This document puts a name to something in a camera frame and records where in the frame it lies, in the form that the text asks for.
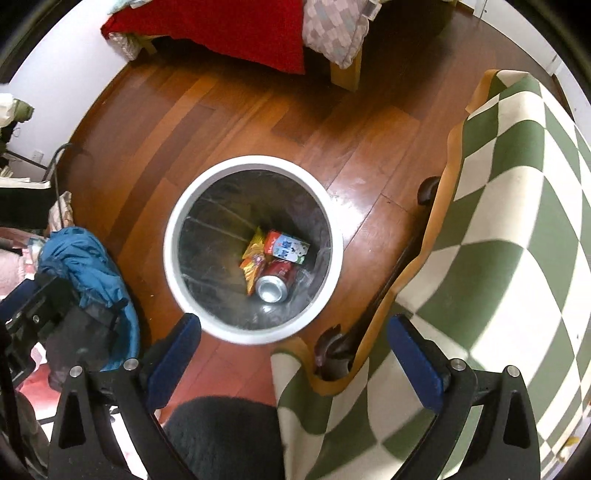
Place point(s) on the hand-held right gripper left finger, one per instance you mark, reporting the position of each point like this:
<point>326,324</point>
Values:
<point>178,355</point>

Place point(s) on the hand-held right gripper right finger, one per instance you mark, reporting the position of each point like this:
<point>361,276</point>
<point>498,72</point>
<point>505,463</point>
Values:
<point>412,362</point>

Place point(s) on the white round trash bin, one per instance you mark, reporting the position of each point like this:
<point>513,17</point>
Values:
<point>184,281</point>

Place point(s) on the blue jacket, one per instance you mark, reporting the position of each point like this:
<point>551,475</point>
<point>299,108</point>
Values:
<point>76,256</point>

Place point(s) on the pink fluffy cloth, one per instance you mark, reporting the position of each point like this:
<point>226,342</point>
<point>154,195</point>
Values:
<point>11,263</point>

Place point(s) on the black caster wheel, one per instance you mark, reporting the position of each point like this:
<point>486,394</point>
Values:
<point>333,353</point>
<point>428,190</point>

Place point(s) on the yellow snack packet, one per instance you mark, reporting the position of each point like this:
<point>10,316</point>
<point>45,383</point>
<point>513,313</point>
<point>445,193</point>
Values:
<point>251,263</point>

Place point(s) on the red soda can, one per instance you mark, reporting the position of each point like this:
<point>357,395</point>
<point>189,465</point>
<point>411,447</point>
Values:
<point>274,279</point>

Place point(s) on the green white checkered tablecloth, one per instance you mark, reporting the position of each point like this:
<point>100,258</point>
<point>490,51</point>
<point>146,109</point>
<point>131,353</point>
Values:
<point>498,258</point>

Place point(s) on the white and red milk carton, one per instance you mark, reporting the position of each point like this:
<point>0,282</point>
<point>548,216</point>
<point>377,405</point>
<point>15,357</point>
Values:
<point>287,245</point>

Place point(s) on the red blanket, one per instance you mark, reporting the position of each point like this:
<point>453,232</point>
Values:
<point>217,27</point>

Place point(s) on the wooden bed frame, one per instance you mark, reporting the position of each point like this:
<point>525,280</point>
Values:
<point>346,70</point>

